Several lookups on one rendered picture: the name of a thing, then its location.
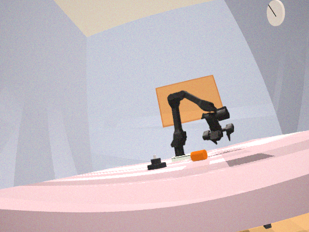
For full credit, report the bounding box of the orange knob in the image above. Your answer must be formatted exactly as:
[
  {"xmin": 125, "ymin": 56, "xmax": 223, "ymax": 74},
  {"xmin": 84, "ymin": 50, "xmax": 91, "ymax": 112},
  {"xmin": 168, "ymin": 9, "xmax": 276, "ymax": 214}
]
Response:
[{"xmin": 191, "ymin": 150, "xmax": 208, "ymax": 162}]

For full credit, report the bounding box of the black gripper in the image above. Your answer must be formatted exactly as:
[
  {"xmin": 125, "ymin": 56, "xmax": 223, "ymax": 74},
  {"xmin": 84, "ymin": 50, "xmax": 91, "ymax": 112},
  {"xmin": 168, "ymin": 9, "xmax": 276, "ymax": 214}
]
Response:
[{"xmin": 202, "ymin": 120, "xmax": 234, "ymax": 144}]

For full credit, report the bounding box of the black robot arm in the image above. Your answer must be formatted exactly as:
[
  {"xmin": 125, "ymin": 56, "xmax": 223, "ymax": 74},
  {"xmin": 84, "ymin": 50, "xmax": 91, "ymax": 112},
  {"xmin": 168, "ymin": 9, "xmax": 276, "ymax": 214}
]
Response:
[{"xmin": 167, "ymin": 90, "xmax": 230, "ymax": 156}]

